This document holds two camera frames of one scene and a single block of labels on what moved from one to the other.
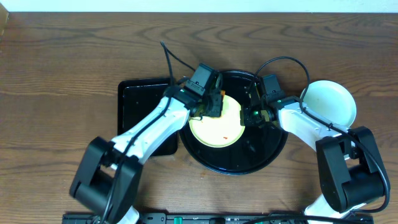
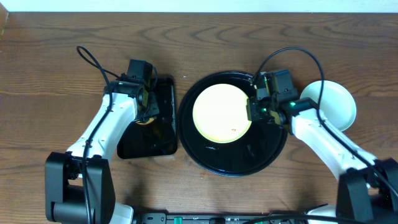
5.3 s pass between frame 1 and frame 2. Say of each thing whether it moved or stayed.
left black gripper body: moved
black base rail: stayed
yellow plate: moved
